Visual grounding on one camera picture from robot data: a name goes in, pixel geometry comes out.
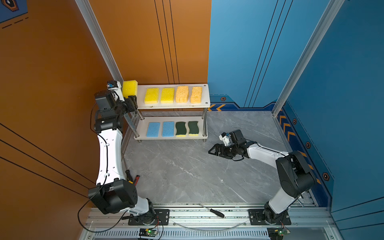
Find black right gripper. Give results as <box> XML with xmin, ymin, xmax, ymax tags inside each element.
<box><xmin>208</xmin><ymin>144</ymin><xmax>239</xmax><ymax>159</ymax></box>

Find green yellow scouring sponge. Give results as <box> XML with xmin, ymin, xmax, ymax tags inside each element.
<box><xmin>175</xmin><ymin>122</ymin><xmax>187</xmax><ymax>137</ymax></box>
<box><xmin>188</xmin><ymin>121</ymin><xmax>200</xmax><ymax>137</ymax></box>

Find blue sponge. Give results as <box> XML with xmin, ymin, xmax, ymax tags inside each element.
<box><xmin>162</xmin><ymin>122</ymin><xmax>175</xmax><ymax>138</ymax></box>
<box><xmin>146</xmin><ymin>122</ymin><xmax>161</xmax><ymax>138</ymax></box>

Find orange yellow sponge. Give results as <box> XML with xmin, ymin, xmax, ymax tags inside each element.
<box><xmin>176</xmin><ymin>86</ymin><xmax>189</xmax><ymax>104</ymax></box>
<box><xmin>190</xmin><ymin>87</ymin><xmax>203</xmax><ymax>104</ymax></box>

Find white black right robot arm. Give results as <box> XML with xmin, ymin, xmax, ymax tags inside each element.
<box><xmin>208</xmin><ymin>130</ymin><xmax>317</xmax><ymax>225</ymax></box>

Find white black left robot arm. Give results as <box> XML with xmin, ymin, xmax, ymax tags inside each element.
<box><xmin>88</xmin><ymin>90</ymin><xmax>150</xmax><ymax>216</ymax></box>

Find white two-tier shelf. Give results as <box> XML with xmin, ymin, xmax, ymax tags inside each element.
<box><xmin>131</xmin><ymin>84</ymin><xmax>211</xmax><ymax>142</ymax></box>

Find right green circuit board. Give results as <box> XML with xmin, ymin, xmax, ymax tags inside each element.
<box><xmin>267</xmin><ymin>229</ymin><xmax>284</xmax><ymax>240</ymax></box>

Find green circuit board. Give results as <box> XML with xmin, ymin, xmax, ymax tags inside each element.
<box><xmin>267</xmin><ymin>229</ymin><xmax>284</xmax><ymax>240</ymax></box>
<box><xmin>139</xmin><ymin>229</ymin><xmax>159</xmax><ymax>240</ymax></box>

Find left green circuit board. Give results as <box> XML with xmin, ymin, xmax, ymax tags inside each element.
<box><xmin>139</xmin><ymin>229</ymin><xmax>159</xmax><ymax>240</ymax></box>

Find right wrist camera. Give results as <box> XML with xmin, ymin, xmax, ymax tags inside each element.
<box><xmin>219</xmin><ymin>133</ymin><xmax>232</xmax><ymax>147</ymax></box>

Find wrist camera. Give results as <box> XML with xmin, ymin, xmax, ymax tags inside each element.
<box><xmin>219</xmin><ymin>133</ymin><xmax>232</xmax><ymax>147</ymax></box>
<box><xmin>107</xmin><ymin>80</ymin><xmax>124</xmax><ymax>101</ymax></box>

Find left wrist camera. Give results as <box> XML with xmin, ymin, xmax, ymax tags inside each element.
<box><xmin>107</xmin><ymin>80</ymin><xmax>124</xmax><ymax>101</ymax></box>

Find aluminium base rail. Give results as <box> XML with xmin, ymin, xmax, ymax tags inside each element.
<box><xmin>79</xmin><ymin>204</ymin><xmax>343</xmax><ymax>240</ymax></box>

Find black yellow handled screwdriver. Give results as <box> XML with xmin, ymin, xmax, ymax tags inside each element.
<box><xmin>125</xmin><ymin>170</ymin><xmax>134</xmax><ymax>183</ymax></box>

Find clear curved cable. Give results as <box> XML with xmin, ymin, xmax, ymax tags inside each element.
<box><xmin>170</xmin><ymin>220</ymin><xmax>248</xmax><ymax>232</ymax></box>

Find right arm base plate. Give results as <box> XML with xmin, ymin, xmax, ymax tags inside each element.
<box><xmin>248</xmin><ymin>209</ymin><xmax>292</xmax><ymax>226</ymax></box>

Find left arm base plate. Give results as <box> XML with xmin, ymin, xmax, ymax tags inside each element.
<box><xmin>128</xmin><ymin>209</ymin><xmax>170</xmax><ymax>227</ymax></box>

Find left aluminium corner post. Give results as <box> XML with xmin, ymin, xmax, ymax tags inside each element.
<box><xmin>74</xmin><ymin>0</ymin><xmax>127</xmax><ymax>94</ymax></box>

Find aluminium corner post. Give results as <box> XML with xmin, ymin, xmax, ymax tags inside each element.
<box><xmin>74</xmin><ymin>0</ymin><xmax>127</xmax><ymax>94</ymax></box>
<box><xmin>272</xmin><ymin>0</ymin><xmax>345</xmax><ymax>117</ymax></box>

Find right aluminium corner post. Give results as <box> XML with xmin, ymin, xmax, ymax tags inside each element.
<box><xmin>272</xmin><ymin>0</ymin><xmax>345</xmax><ymax>117</ymax></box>

